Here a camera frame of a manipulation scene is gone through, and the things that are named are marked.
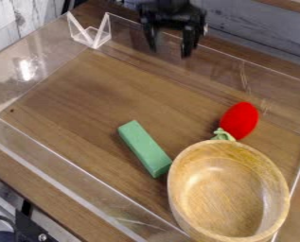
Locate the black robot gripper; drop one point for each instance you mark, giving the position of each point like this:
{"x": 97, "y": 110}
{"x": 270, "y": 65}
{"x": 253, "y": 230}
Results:
{"x": 176, "y": 14}

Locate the red plush strawberry toy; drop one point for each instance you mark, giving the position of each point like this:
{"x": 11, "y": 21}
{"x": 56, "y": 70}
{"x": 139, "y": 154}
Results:
{"x": 238, "y": 122}

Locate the clear acrylic tray walls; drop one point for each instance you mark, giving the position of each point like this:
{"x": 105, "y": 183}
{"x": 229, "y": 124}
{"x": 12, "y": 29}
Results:
{"x": 68, "y": 95}

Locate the green rectangular block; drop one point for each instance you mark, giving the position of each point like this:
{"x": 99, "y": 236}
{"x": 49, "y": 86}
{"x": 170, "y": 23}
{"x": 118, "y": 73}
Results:
{"x": 151, "y": 154}

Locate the wooden bowl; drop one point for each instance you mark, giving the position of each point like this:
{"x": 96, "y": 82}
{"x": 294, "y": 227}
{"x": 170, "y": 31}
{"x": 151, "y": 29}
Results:
{"x": 229, "y": 193}

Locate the black metal table clamp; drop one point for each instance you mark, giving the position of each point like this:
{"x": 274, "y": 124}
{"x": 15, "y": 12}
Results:
{"x": 29, "y": 231}

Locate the clear acrylic corner bracket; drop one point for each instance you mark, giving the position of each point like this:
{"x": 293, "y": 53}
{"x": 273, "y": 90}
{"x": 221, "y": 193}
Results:
{"x": 92, "y": 36}

